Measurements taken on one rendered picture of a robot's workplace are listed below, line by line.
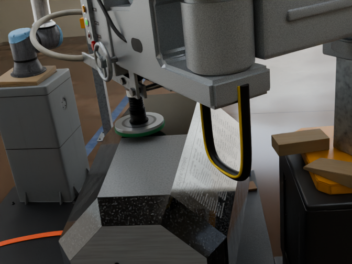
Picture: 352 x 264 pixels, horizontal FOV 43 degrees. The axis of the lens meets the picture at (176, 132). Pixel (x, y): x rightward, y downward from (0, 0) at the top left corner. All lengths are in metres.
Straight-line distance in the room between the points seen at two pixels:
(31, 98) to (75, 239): 1.51
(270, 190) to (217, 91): 1.95
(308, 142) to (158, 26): 0.76
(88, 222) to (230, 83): 0.69
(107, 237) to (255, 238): 1.26
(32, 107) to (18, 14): 6.98
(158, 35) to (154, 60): 0.08
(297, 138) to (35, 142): 1.83
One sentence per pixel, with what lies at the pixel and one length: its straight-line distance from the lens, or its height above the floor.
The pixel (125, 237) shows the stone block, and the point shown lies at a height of 0.73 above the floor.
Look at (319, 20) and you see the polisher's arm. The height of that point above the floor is 1.34.
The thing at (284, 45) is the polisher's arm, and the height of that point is 1.29.
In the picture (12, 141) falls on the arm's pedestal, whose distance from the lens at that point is 3.14.
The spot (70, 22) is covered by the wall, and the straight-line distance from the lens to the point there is 9.41.
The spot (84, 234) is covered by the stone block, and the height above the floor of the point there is 0.72.
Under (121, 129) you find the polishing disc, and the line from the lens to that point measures 1.88.
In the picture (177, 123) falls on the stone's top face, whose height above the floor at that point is 0.83.
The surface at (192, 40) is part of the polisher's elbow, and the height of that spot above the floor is 1.34.
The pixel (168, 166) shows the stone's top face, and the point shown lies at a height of 0.83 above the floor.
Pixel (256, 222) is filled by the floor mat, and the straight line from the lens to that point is 2.72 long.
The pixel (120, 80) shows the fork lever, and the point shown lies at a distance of 1.81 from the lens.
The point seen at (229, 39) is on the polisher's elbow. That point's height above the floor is 1.34.
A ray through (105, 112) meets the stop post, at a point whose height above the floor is 0.25.
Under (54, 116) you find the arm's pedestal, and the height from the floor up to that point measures 0.63.
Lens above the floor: 1.59
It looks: 23 degrees down
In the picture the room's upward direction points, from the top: 7 degrees counter-clockwise
